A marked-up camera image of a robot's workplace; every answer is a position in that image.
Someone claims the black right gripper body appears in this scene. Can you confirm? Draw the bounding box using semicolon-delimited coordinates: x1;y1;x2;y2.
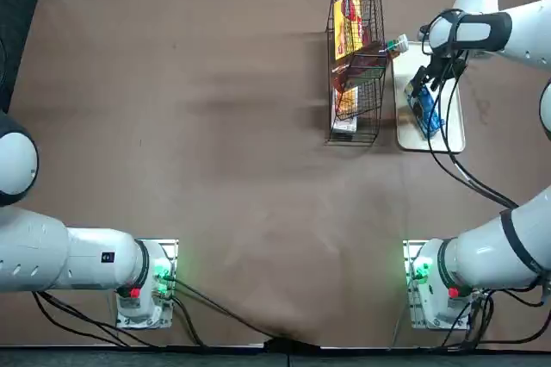
431;50;469;78

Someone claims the blue Oreo cookie box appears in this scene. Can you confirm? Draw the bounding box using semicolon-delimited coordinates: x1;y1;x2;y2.
403;82;447;140

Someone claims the amber tea bottle white cap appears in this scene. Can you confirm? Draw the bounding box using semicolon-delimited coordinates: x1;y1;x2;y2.
355;34;410;67

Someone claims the cream plastic tray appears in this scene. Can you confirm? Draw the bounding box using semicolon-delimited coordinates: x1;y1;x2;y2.
391;41;467;153

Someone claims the white Franzzi biscuit box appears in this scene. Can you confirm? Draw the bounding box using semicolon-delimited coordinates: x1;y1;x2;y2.
331;86;359;134

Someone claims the yellow wafer box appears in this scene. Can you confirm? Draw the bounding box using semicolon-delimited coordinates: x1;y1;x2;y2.
333;0;362;62

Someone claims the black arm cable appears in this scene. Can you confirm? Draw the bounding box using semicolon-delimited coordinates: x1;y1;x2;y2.
443;60;520;211
428;82;516;208

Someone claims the black wire shelf rack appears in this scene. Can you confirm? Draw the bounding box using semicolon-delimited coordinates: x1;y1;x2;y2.
323;0;387;147

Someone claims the black base cable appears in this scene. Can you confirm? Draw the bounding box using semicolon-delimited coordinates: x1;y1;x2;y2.
170;276;281;342

